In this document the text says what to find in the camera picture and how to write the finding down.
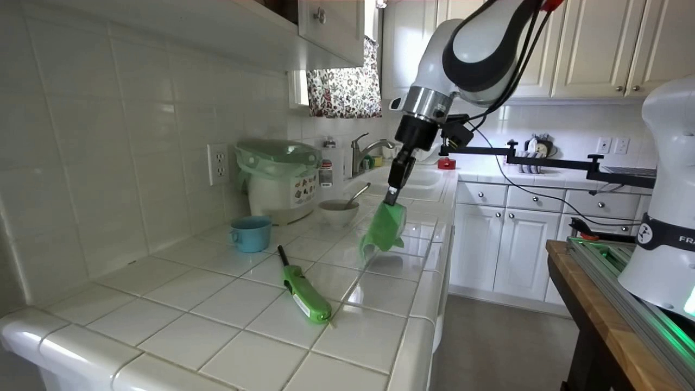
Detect white lower cabinets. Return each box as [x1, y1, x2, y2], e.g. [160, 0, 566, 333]
[448, 180, 654, 310]

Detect aluminium rail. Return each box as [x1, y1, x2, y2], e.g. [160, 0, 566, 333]
[566, 234, 695, 387]

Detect green utility lighter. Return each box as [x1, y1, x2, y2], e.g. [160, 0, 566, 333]
[277, 244, 337, 325]

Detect white wall outlet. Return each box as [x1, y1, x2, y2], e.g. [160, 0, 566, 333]
[204, 142, 233, 188]

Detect white cooker with green lid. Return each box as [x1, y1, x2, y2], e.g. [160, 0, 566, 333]
[233, 137, 325, 226]

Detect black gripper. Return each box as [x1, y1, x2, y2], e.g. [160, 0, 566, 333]
[384, 115, 441, 209]

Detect white bowl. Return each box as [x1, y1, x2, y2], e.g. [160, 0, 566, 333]
[317, 198, 360, 229]

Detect green cleaning cloth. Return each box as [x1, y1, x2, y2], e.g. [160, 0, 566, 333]
[359, 199, 409, 257]

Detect small soap bottle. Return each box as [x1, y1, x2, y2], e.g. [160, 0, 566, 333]
[319, 137, 337, 192]

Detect floral window curtain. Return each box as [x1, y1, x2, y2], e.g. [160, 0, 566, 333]
[306, 40, 384, 120]

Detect white overhead cabinet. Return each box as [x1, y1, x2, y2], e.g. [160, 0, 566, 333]
[41, 0, 368, 73]

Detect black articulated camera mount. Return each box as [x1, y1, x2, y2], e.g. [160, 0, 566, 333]
[438, 137, 658, 192]

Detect metal kitchen faucet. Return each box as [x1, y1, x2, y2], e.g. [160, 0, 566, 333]
[351, 130, 398, 179]

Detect dark utensil holder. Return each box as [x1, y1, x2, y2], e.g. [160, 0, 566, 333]
[522, 133, 559, 176]

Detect blue mug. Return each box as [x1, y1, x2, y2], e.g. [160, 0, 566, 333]
[229, 216, 274, 257]

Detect white upper cabinets row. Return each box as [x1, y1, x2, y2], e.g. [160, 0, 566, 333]
[380, 0, 695, 103]

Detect white sink basin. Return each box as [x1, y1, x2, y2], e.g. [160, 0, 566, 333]
[366, 162, 445, 196]

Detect black camera cable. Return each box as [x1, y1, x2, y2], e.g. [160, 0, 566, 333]
[473, 129, 648, 229]

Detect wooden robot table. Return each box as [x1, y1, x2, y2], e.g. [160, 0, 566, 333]
[546, 239, 695, 391]

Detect white under-cabinet light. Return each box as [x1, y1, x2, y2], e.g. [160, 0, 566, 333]
[291, 67, 312, 111]

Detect metal spoon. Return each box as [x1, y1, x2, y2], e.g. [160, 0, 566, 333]
[345, 180, 375, 209]

